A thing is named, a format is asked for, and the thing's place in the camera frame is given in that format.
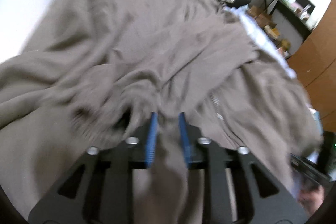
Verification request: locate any light blue bed sheet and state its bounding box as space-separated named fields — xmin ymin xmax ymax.
xmin=162 ymin=0 xmax=297 ymax=80

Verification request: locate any black computer monitor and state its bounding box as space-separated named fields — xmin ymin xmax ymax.
xmin=295 ymin=0 xmax=315 ymax=15

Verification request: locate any black desk with clutter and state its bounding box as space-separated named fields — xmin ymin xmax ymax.
xmin=264 ymin=0 xmax=314 ymax=56

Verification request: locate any wooden wardrobe door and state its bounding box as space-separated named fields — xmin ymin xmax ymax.
xmin=288 ymin=0 xmax=336 ymax=132

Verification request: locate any large olive-brown fleece jacket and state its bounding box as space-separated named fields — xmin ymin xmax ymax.
xmin=1 ymin=0 xmax=321 ymax=223

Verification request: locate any person's right hand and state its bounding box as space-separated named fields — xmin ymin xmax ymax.
xmin=298 ymin=186 xmax=325 ymax=216

